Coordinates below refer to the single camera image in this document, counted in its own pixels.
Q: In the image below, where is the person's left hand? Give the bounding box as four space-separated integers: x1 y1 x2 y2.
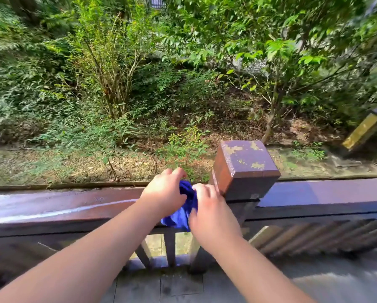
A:
139 167 188 218

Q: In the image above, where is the person's right hand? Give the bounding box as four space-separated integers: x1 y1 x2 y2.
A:
188 183 243 253

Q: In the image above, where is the blue cleaning cloth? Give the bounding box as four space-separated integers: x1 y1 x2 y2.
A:
161 180 198 233

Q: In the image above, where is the person's left forearm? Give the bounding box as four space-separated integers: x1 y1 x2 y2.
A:
0 199 164 303

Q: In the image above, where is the person's right forearm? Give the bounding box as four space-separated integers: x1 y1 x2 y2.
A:
211 235 317 303

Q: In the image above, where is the brown wooden fence railing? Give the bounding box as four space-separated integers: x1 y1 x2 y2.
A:
0 177 377 272

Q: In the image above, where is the thin-stemmed green shrub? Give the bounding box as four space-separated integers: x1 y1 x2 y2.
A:
65 0 164 120

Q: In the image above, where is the small leafy tree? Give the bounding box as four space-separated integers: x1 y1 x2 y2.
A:
163 0 377 145

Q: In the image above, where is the brown wooden fence post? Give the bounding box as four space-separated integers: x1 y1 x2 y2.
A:
188 140 281 275

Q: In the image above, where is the yellow garden lamp post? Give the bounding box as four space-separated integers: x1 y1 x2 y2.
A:
342 105 377 152

